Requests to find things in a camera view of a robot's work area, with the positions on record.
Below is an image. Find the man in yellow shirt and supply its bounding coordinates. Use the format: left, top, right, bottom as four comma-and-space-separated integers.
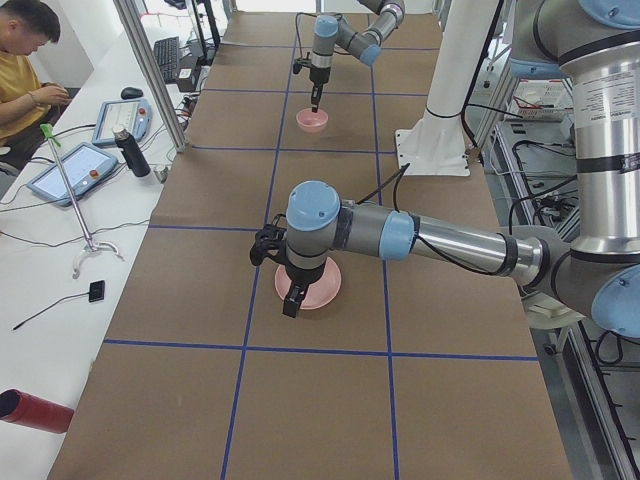
1, 1, 71, 171

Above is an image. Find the pink plate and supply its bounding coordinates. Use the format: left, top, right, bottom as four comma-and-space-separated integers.
274, 257, 342, 310

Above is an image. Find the black water bottle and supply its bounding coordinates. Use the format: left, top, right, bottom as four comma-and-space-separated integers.
112, 125, 151, 178

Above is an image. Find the red cylinder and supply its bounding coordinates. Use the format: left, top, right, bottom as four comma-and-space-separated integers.
1, 389, 74, 434

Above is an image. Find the small black square pad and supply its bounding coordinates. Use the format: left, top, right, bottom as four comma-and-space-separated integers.
88, 280, 106, 303

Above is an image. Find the teach pendant tablet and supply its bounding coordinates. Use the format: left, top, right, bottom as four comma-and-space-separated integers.
27, 142, 118, 207
92, 98, 152, 147

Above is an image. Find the black computer mouse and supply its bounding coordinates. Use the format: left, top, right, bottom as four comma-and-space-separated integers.
120, 87, 144, 100

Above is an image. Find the aluminium frame post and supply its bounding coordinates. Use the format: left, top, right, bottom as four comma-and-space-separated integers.
113, 0, 187, 153

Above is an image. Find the metal reacher grabber stick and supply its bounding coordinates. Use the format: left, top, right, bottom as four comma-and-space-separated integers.
40, 123, 125, 280

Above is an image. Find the near teach pendant tablet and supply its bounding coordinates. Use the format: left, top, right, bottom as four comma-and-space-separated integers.
27, 142, 118, 207

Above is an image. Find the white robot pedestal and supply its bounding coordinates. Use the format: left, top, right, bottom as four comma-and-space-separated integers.
396, 0, 502, 177

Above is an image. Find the pink bowl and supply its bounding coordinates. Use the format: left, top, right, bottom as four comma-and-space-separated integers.
296, 108, 329, 134

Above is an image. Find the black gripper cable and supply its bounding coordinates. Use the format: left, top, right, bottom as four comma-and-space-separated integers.
355, 162, 412, 214

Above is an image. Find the black keyboard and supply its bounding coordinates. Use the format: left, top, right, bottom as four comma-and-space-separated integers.
153, 36, 180, 84

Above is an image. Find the far teach pendant tablet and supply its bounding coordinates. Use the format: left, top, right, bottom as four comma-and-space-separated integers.
92, 98, 152, 147

